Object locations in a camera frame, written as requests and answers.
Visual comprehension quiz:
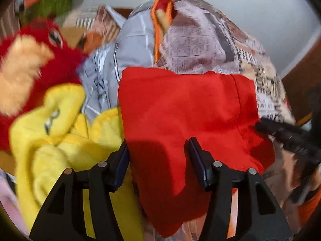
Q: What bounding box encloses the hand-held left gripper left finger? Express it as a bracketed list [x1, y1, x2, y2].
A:
[29, 139, 129, 241]

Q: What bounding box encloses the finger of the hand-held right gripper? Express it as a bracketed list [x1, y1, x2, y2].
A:
[255, 117, 321, 160]
[288, 166, 321, 205]

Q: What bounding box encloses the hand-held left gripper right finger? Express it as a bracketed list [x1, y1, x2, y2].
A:
[184, 137, 293, 241]

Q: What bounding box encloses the red zip sweatshirt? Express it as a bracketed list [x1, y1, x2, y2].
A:
[118, 66, 276, 240]

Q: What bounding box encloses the wooden door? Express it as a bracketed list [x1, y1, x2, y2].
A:
[282, 43, 321, 123]

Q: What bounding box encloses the yellow plush toy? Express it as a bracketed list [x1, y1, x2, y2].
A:
[9, 84, 144, 241]

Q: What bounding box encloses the pink cloth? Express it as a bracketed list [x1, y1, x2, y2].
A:
[0, 176, 28, 234]

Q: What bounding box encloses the red plush toy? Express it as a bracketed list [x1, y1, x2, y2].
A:
[0, 20, 87, 151]

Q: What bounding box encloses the grey striped cloth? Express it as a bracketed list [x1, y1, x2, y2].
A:
[79, 10, 161, 121]

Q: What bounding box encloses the newspaper print blanket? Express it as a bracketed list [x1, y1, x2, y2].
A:
[75, 0, 314, 241]

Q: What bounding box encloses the orange trimmed cloth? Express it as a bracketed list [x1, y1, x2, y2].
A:
[150, 0, 176, 64]

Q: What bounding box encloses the brown cardboard box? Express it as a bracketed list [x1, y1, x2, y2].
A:
[60, 26, 88, 48]

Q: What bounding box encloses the green patterned bag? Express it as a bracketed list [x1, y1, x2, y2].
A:
[20, 0, 76, 23]

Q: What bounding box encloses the striped brown cloth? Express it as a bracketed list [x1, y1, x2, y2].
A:
[0, 5, 20, 38]

